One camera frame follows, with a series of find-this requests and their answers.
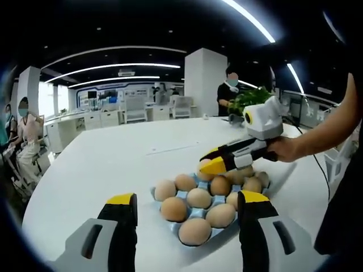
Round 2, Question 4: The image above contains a green potted plant white pot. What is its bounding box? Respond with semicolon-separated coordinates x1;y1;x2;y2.
228;86;275;117

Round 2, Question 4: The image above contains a blue framed wall display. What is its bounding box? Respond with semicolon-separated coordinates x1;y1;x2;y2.
76;83;155;110

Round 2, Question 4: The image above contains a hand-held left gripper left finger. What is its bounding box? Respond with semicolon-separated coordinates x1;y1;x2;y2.
64;192;139;272

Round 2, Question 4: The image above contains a blue egg tray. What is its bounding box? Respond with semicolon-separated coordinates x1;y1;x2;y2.
149;169;272;247

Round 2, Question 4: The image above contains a grey lumpy object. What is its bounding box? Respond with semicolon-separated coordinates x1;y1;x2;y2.
228;113;244;126

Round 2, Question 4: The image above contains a white square pillar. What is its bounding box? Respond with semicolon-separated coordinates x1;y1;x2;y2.
17;66;42;120
184;48;229;117

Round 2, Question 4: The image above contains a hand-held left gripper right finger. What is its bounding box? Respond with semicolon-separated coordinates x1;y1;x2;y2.
237;189;314;272

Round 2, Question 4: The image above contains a person's right hand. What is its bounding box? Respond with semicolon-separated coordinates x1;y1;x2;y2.
266;135;303;164

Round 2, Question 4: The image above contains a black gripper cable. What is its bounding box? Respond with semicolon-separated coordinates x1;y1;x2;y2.
283;117;331;199

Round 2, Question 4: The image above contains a white office chair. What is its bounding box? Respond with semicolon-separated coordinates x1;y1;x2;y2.
124;97;148;125
170;95;194;120

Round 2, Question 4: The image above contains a brown chicken egg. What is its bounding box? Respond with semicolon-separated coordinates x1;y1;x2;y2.
154;179;177;202
205;203;238;229
178;217;213;246
174;173;197;192
241;177;263;193
238;165;255;178
255;171;270;188
186;187;213;210
196;158;219;182
209;175;232;197
226;192;239;210
225;169;246;185
160;196;189;222

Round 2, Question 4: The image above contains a long ceiling light strip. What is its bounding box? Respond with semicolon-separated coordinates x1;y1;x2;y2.
221;0;276;44
286;62;305;94

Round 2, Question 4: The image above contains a white table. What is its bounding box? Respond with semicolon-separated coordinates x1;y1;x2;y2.
22;115;341;272

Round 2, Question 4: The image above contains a row of white desks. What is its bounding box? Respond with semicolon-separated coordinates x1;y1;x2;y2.
45;109;174;154

